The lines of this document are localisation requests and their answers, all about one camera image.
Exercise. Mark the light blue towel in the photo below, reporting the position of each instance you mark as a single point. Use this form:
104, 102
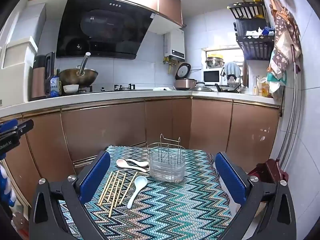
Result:
232, 70

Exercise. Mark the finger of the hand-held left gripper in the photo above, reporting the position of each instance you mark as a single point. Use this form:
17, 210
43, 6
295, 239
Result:
7, 125
25, 127

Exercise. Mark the blue white cloth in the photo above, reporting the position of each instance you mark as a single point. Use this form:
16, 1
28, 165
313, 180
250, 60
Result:
6, 185

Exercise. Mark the bunch of wooden chopsticks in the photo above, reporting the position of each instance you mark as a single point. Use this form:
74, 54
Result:
112, 187

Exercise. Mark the black wall rack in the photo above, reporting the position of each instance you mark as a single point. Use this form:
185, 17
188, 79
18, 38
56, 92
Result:
252, 47

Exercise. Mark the hanging patterned cloth bags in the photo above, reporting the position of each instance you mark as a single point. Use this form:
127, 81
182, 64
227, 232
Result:
282, 42

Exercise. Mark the metal pot lid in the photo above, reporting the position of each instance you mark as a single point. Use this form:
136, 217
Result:
201, 88

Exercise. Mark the zigzag knitted table mat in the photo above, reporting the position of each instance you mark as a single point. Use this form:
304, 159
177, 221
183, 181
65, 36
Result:
162, 205

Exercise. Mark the white bowl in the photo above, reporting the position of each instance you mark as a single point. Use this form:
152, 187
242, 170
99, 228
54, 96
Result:
71, 88

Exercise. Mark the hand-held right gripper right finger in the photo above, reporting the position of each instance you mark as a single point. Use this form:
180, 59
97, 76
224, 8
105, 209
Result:
231, 180

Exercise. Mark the black range hood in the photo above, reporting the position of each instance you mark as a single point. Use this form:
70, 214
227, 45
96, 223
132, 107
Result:
105, 30

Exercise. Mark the white boxed duct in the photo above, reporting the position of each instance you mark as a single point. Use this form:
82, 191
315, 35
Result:
22, 50

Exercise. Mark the white microwave oven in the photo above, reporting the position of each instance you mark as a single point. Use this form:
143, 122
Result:
211, 76

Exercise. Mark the yellow bottle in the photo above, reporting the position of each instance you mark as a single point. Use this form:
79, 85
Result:
264, 88

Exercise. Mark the black frying pan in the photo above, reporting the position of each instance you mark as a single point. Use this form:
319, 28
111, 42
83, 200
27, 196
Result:
226, 88

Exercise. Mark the white water heater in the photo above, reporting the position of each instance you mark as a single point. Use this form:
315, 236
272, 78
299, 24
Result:
175, 45

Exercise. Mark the white bottle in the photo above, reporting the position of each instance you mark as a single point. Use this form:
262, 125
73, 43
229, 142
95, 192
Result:
255, 87

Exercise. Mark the rice cooker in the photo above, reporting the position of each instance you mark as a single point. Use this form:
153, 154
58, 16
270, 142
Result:
185, 83

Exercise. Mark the white ceramic spoon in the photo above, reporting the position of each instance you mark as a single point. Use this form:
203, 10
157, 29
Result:
140, 182
122, 163
143, 164

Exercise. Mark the blue white carton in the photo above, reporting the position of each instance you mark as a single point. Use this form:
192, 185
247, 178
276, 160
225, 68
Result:
55, 87

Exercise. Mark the brown thermal kettle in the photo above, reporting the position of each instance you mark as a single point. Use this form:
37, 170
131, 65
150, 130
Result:
40, 77

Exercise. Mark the plastic bags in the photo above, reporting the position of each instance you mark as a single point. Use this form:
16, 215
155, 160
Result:
275, 82

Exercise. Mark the black gas stove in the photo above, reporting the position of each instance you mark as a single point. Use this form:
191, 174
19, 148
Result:
125, 88

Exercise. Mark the metal pipe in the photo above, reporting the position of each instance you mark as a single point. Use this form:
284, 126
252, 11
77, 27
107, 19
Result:
296, 92

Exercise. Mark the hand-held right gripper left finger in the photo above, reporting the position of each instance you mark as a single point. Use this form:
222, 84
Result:
96, 177

